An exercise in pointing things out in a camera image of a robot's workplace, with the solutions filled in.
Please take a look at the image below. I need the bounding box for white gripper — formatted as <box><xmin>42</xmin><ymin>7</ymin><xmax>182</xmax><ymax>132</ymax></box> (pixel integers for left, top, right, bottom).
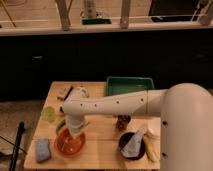
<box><xmin>65</xmin><ymin>115</ymin><xmax>89</xmax><ymax>137</ymax></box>

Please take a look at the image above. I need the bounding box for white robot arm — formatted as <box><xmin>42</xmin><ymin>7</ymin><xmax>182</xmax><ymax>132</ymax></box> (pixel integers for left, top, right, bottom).
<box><xmin>62</xmin><ymin>83</ymin><xmax>213</xmax><ymax>171</ymax></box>

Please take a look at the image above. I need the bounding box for red bowl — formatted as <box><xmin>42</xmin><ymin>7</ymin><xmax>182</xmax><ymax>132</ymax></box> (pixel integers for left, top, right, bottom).
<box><xmin>54</xmin><ymin>128</ymin><xmax>86</xmax><ymax>158</ymax></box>

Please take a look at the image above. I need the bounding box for black bowl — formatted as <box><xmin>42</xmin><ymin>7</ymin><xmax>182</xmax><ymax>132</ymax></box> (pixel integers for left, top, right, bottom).
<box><xmin>118</xmin><ymin>132</ymin><xmax>145</xmax><ymax>160</ymax></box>

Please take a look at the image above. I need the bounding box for green vegetable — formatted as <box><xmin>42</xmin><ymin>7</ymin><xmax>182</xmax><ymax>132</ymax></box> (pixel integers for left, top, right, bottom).
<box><xmin>55</xmin><ymin>119</ymin><xmax>66</xmax><ymax>134</ymax></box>

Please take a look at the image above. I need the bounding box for green plastic cup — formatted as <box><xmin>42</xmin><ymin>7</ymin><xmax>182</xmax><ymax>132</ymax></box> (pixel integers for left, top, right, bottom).
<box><xmin>41</xmin><ymin>106</ymin><xmax>56</xmax><ymax>123</ymax></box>

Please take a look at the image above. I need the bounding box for blue sponge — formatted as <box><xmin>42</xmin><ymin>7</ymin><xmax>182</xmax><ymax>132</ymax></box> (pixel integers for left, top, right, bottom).
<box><xmin>35</xmin><ymin>139</ymin><xmax>51</xmax><ymax>163</ymax></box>

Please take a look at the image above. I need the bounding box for brown small object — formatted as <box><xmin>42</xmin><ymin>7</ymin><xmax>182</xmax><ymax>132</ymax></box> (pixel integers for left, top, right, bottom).
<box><xmin>116</xmin><ymin>115</ymin><xmax>131</xmax><ymax>131</ymax></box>

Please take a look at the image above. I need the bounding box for green tray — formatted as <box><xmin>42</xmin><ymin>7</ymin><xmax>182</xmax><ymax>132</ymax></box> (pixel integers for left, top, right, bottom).
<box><xmin>105</xmin><ymin>76</ymin><xmax>155</xmax><ymax>96</ymax></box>

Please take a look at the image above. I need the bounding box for black pole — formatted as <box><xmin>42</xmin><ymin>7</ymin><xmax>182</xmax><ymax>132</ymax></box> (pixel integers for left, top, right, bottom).
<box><xmin>9</xmin><ymin>122</ymin><xmax>25</xmax><ymax>171</ymax></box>

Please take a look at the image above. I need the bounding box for grey cloth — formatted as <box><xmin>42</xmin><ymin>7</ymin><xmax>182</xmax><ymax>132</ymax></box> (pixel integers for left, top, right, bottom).
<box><xmin>121</xmin><ymin>131</ymin><xmax>144</xmax><ymax>158</ymax></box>

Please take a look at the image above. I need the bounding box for green box on shelf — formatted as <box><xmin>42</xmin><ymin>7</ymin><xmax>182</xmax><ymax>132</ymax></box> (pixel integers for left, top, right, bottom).
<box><xmin>82</xmin><ymin>18</ymin><xmax>112</xmax><ymax>25</ymax></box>

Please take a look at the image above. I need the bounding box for black monitor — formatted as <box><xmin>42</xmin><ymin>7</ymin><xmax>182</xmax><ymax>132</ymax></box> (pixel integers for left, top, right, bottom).
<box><xmin>149</xmin><ymin>0</ymin><xmax>200</xmax><ymax>22</ymax></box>

